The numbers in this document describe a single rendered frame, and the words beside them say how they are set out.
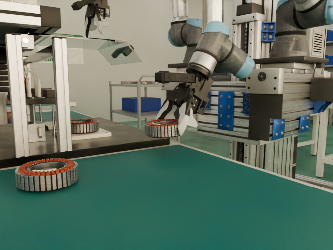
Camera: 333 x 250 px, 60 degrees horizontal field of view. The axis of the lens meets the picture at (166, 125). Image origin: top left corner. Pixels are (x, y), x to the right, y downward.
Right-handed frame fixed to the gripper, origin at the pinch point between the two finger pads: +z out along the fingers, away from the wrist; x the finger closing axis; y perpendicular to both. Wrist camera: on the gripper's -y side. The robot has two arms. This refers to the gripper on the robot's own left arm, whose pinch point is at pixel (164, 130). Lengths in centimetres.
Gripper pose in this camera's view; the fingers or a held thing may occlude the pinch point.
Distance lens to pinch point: 80.1
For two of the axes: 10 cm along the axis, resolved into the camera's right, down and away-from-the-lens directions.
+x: -5.5, -1.3, 8.3
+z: -4.2, 9.0, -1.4
